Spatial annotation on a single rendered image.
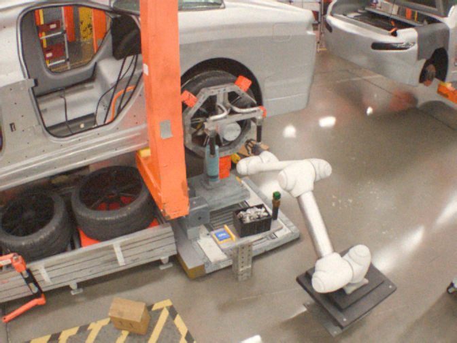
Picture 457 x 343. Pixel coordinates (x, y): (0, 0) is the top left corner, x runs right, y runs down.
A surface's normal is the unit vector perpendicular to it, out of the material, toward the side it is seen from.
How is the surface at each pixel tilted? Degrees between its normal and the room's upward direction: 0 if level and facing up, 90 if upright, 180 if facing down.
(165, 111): 90
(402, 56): 89
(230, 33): 90
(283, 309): 0
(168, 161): 90
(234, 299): 0
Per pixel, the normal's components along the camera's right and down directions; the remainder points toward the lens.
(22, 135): 0.46, 0.50
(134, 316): 0.00, -0.83
